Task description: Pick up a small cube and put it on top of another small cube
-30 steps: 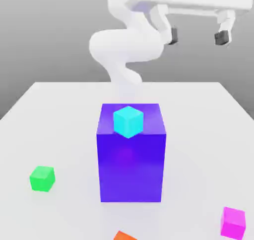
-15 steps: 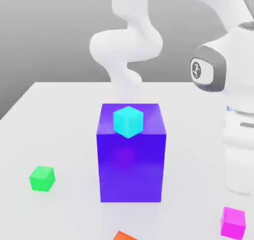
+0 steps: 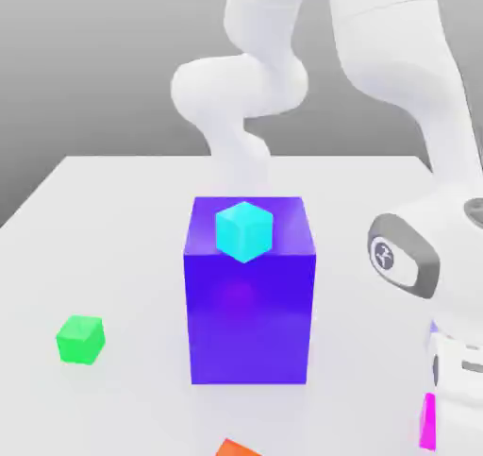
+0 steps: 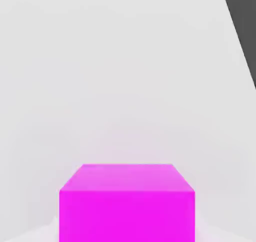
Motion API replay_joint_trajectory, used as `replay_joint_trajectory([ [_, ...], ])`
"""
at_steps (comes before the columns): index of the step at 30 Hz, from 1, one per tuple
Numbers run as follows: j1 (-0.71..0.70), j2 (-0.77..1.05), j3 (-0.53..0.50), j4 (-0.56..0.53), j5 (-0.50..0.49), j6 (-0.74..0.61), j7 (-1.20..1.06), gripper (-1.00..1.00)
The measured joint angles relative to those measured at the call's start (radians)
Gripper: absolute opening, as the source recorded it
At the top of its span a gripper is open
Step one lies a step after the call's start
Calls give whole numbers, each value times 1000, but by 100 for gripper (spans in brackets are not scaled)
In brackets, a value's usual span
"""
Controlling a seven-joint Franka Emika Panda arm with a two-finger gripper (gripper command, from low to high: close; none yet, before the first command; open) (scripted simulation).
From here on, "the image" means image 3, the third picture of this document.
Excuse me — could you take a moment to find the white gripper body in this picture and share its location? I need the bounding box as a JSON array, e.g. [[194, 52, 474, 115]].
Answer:
[[428, 330, 483, 398]]

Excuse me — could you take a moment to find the small magenta cube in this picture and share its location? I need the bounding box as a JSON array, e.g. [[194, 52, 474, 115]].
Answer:
[[418, 392, 438, 452]]

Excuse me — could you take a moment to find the small orange cube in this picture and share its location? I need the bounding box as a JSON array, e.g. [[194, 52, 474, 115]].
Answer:
[[213, 437, 264, 456]]

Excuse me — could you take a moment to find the small cyan cube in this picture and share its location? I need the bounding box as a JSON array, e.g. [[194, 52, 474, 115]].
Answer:
[[214, 200, 275, 265]]

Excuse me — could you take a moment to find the small green cube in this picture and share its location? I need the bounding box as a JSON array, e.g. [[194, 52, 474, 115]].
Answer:
[[55, 314, 107, 366]]

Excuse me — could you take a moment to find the large purple box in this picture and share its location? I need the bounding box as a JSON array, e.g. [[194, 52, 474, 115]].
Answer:
[[182, 195, 317, 386]]

